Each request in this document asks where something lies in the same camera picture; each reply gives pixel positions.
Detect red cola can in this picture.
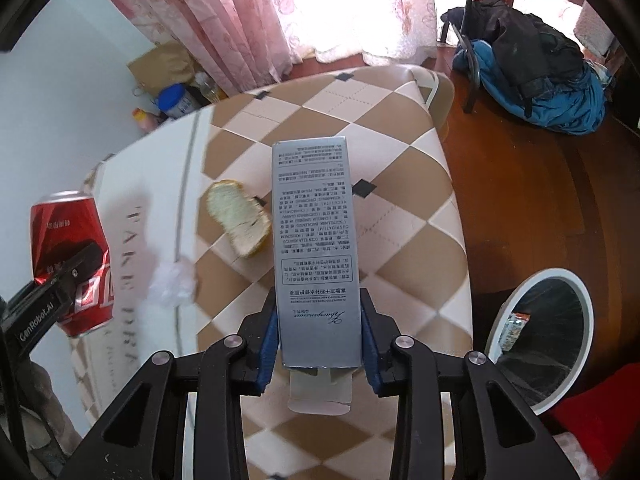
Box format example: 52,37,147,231
30,191,114,338

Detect grey tall carton box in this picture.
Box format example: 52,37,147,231
271,136,362,416

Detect blue white milk carton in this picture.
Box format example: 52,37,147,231
499,312,530,352

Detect white round trash bin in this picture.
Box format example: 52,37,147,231
485,268,594,415

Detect white crumpled tissue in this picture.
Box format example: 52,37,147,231
146,259,198,309

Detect bread slice piece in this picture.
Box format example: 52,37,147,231
206,179,271,258

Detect checkered brown white tablecloth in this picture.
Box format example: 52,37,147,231
69,62,475,480

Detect orange small bottle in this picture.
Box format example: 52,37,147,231
131,108,160,134

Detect blue lid white jar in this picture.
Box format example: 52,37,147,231
155,84,201,119

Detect red floor mat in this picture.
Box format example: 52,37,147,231
550,362,639,479

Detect clear bottle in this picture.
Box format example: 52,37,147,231
194,72,227,103

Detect brown paper bag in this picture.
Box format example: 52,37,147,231
127,41,198,98

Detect blue jacket pile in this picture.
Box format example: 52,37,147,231
471,40,605,136

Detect pink floral curtain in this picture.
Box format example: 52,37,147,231
110,0,437,96

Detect black clothes pile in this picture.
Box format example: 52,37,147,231
440,0,585,103

